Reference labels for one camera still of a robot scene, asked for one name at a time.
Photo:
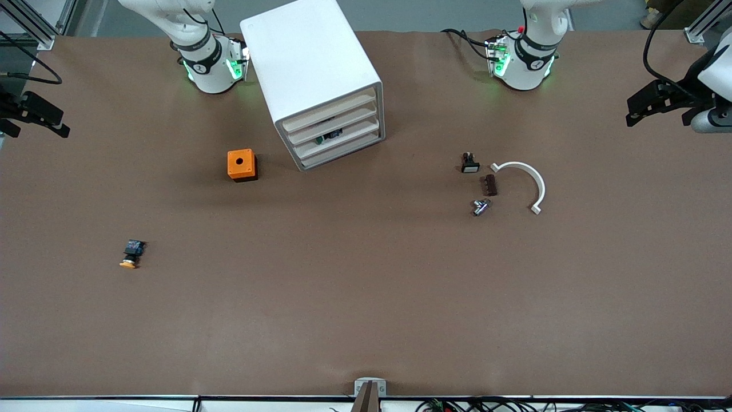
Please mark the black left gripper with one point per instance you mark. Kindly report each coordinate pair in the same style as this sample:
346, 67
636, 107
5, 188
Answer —
688, 90

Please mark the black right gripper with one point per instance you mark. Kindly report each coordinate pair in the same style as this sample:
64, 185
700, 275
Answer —
8, 109

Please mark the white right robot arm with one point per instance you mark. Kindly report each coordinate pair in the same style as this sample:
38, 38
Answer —
209, 74

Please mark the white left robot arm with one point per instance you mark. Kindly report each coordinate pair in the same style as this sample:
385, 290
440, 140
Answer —
526, 71

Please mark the black white-capped push button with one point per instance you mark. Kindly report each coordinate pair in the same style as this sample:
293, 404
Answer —
470, 166

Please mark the brown terminal block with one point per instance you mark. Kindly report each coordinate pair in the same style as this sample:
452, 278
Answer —
490, 185

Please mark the small silver metal connector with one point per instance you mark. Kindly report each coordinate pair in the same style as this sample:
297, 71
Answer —
480, 208

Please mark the aluminium frame profile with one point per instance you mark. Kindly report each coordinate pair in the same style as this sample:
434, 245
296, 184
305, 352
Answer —
700, 31
43, 40

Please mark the white curved plastic bracket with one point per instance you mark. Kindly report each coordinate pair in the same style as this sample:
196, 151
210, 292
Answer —
537, 183

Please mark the yellow push button switch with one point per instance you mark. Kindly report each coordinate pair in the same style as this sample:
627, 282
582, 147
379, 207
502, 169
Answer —
132, 249

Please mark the orange button enclosure box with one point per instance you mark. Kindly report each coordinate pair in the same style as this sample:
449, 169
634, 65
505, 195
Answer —
240, 171

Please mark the black blue switch block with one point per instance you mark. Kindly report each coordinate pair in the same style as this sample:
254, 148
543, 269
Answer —
333, 135

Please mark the grey metal table bracket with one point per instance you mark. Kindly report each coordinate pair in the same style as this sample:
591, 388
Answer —
370, 395

